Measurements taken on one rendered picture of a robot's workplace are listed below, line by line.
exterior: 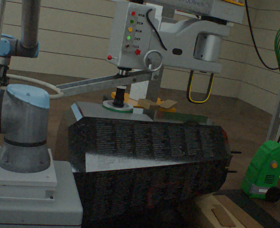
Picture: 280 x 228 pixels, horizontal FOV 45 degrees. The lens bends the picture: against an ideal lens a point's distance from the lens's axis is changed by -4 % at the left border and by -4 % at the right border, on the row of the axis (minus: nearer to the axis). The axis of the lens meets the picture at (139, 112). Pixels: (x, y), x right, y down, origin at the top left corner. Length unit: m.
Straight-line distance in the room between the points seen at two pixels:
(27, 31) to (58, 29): 6.50
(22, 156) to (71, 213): 0.25
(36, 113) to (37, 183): 0.23
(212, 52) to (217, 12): 0.30
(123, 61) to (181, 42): 0.45
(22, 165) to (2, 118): 0.17
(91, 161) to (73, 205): 0.86
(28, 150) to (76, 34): 7.15
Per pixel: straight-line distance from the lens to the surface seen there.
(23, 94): 1.16
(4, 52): 1.86
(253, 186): 3.65
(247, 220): 3.03
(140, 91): 3.17
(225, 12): 2.64
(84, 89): 2.27
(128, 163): 2.10
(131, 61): 2.30
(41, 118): 1.19
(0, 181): 1.17
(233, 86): 9.92
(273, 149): 3.60
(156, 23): 3.04
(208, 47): 2.64
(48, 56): 8.27
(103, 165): 2.04
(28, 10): 1.63
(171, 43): 2.43
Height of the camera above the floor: 1.46
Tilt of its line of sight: 14 degrees down
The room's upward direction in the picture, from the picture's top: 11 degrees clockwise
